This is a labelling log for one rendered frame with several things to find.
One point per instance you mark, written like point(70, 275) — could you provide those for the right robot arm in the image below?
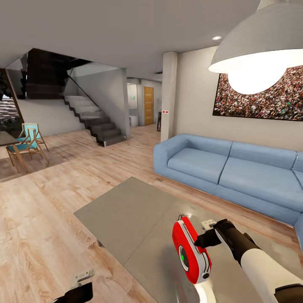
point(273, 282)

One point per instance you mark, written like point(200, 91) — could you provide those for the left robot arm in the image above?
point(78, 293)

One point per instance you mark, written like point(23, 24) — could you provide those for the radio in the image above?
point(195, 260)

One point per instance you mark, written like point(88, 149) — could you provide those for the sofa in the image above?
point(262, 179)

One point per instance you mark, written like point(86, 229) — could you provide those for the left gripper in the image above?
point(82, 294)

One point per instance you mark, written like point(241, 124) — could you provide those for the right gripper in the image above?
point(205, 240)

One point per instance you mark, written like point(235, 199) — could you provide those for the fixed window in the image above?
point(10, 115)

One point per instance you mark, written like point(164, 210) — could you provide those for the breakfast table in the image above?
point(7, 140)

